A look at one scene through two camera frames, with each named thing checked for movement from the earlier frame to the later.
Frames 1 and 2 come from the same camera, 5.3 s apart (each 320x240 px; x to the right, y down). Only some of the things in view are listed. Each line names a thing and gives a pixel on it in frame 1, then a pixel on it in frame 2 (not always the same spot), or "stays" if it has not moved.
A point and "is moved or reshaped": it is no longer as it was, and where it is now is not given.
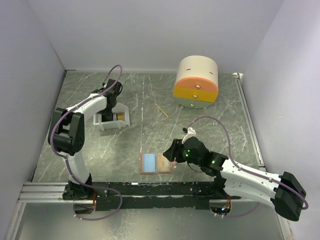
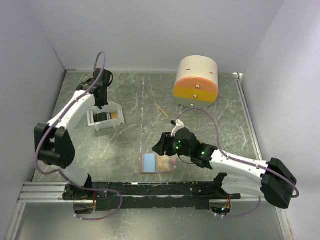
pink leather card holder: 154,163 stays
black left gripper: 108,112 to 102,103
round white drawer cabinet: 196,84 stays
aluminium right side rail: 239,77 stays
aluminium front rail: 43,192 stays
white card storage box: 119,108 is moved or reshaped
